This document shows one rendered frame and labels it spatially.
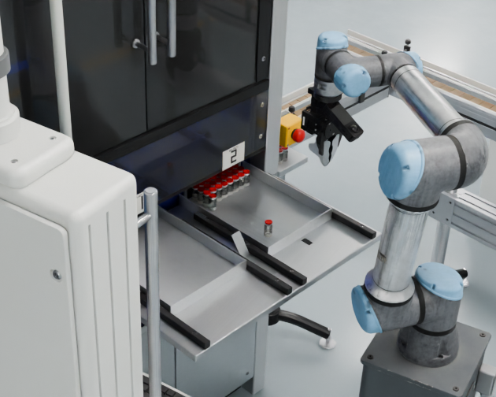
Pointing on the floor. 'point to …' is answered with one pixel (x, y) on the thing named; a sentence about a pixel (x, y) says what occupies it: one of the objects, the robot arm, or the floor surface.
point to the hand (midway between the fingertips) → (327, 162)
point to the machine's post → (270, 159)
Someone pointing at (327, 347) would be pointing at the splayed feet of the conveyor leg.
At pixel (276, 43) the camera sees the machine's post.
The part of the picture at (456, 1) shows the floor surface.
